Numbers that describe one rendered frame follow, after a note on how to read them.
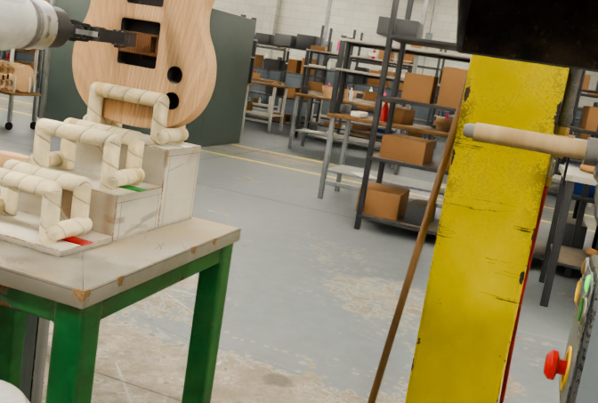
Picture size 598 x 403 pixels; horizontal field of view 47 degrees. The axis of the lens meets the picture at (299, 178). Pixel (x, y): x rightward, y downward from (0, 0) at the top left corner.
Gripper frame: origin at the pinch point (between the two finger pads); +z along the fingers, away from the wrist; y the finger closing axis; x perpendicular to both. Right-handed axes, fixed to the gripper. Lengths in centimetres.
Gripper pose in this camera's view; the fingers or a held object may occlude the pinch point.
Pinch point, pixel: (110, 36)
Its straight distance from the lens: 149.5
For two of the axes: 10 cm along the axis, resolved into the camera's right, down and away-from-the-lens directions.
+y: 9.2, 2.1, -3.3
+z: 3.5, -1.0, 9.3
